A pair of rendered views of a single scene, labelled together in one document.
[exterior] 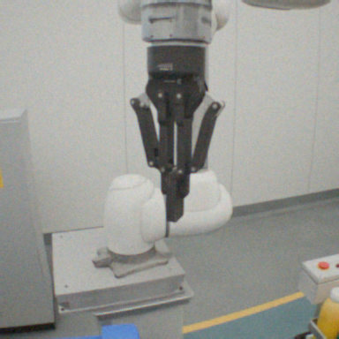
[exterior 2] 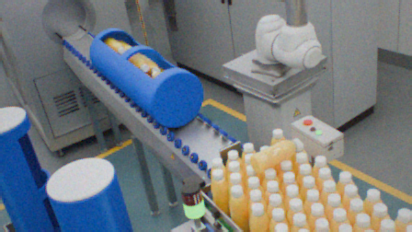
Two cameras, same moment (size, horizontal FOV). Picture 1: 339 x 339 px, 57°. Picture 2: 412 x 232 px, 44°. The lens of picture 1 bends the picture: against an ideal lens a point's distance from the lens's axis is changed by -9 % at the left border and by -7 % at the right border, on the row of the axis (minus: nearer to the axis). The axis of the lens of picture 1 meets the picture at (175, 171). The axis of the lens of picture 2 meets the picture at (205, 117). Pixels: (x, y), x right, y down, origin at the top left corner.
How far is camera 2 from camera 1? 2.12 m
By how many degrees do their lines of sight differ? 71
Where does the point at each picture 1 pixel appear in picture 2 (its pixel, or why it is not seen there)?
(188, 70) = not seen: outside the picture
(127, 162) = not seen: outside the picture
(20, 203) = (324, 16)
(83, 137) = not seen: outside the picture
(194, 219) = (281, 54)
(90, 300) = (234, 76)
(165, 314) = (266, 108)
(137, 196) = (261, 29)
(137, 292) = (253, 84)
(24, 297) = (315, 95)
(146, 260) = (268, 70)
